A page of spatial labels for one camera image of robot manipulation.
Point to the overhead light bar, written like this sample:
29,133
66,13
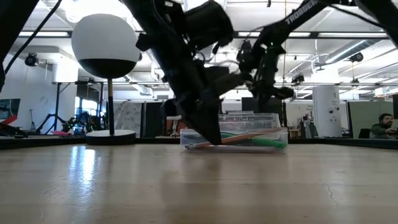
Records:
342,35

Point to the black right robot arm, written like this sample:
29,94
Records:
298,14

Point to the wall picture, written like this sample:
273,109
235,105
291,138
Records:
9,107

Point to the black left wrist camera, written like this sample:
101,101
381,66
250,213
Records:
208,25

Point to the clear plastic supply box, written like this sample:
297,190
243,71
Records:
280,138

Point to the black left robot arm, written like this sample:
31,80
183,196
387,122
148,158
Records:
12,25

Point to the yellow pencil with eraser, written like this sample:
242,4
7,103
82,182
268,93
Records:
239,138

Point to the background black robot arm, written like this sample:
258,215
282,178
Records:
49,119

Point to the black table edge rail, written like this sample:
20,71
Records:
149,140

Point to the black office chair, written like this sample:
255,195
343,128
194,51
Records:
364,133

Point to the white cylindrical column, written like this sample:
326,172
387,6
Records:
326,112

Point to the person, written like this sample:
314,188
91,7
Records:
381,129

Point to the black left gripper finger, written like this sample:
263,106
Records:
208,124

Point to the white and black globe lamp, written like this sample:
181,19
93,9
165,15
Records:
105,37

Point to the green marker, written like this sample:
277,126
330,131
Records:
267,143

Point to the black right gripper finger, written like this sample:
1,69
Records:
230,84

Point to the table lamp with white shade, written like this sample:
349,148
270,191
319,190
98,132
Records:
174,117

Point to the green partition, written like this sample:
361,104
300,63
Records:
360,115

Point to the black ceiling spotlight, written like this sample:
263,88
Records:
298,79
31,59
357,57

